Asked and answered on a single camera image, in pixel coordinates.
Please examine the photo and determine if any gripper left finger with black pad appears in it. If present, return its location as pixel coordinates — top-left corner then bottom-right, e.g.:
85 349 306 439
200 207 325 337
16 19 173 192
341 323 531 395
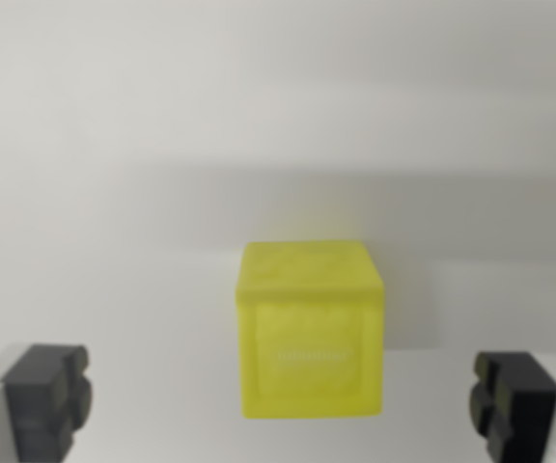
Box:
0 342 97 463

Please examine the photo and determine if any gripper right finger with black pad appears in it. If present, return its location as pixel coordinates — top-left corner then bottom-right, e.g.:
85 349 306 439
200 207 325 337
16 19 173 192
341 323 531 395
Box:
468 351 556 463

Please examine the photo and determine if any yellow cube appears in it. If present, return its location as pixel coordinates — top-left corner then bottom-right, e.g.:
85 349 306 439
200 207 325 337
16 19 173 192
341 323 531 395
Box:
234 240 386 420

